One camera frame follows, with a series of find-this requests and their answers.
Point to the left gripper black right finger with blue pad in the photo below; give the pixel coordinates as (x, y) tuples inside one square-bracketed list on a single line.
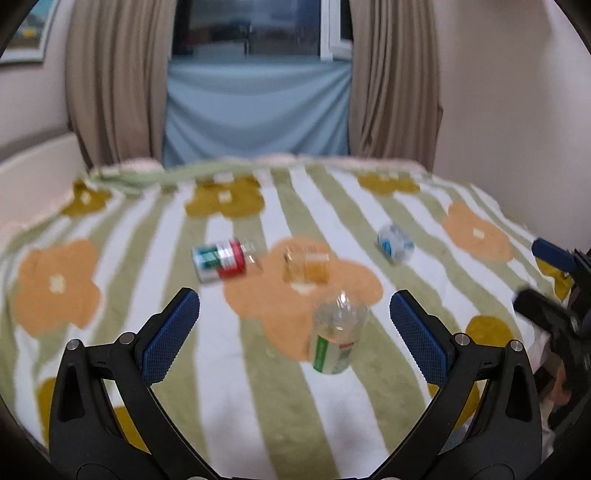
[(484, 421)]

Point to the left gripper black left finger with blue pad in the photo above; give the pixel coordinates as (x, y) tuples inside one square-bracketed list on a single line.
[(105, 420)]

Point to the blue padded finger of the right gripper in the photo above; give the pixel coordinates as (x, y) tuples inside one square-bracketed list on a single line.
[(553, 255)]

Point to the clear cup green white label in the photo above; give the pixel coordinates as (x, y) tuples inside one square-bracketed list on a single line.
[(336, 330)]

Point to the white cup blue label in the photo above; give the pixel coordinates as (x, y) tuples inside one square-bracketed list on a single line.
[(395, 244)]

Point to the clear cup red green label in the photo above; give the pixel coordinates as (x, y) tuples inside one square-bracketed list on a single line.
[(225, 260)]

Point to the clear cup orange label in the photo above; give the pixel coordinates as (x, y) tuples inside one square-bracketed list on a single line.
[(305, 264)]

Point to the bare right hand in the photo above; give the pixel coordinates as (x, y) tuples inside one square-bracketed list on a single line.
[(560, 395)]

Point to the striped floral fleece blanket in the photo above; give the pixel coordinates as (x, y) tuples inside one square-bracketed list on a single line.
[(242, 390)]

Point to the right beige curtain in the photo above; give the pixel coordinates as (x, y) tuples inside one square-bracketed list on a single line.
[(394, 105)]

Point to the beige curtain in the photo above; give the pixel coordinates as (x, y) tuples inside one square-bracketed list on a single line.
[(394, 105), (116, 63)]

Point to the white cushion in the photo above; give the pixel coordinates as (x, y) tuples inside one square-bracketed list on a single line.
[(36, 179)]

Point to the grey sofa backrest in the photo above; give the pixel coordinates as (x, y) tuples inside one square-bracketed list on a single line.
[(31, 140)]

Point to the light blue hanging cloth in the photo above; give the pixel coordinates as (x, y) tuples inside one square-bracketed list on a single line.
[(252, 107)]

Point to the left beige curtain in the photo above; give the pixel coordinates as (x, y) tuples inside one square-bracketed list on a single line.
[(116, 63)]

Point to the dark window white frame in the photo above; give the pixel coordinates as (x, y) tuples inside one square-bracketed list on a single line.
[(251, 28)]

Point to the framed colourful wall picture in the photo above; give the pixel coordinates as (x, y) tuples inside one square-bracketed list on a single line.
[(29, 43)]

